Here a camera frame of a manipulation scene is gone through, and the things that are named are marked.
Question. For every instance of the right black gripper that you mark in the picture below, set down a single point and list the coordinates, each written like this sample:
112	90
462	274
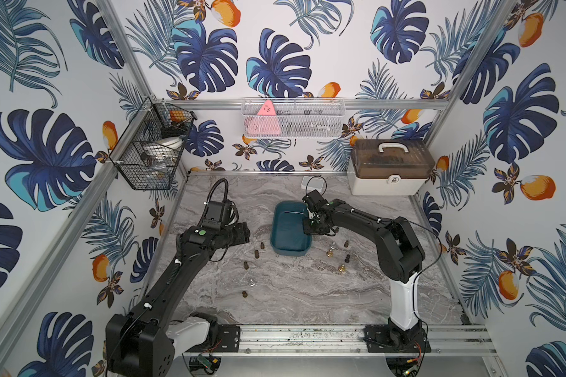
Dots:
307	231

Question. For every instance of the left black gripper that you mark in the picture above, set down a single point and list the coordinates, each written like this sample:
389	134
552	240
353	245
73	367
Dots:
238	233

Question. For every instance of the teal plastic storage box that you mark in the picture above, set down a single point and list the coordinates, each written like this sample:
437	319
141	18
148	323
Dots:
287	236

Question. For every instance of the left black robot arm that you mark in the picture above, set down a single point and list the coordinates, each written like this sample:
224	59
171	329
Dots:
138	344

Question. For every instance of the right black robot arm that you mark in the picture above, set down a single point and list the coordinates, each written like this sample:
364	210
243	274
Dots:
399	252

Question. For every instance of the small white square box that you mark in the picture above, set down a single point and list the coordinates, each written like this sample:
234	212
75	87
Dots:
310	183

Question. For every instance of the white box with brown lid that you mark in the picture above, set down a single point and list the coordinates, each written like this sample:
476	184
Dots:
388	167

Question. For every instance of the pink triangle item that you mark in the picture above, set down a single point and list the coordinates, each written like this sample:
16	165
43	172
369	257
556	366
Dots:
265	123

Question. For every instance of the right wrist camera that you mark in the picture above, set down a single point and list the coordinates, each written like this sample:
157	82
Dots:
314	201

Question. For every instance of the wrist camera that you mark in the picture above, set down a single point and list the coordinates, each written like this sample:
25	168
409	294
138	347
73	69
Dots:
217	215
314	201

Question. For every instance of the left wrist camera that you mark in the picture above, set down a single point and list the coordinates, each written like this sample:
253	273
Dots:
217	215

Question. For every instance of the clear wall shelf basket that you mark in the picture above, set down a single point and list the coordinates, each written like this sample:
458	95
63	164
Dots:
301	118

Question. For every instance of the black wire basket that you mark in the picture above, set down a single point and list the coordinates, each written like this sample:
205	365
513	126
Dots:
153	145

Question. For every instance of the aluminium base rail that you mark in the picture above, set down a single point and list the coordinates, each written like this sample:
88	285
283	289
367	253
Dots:
348	341

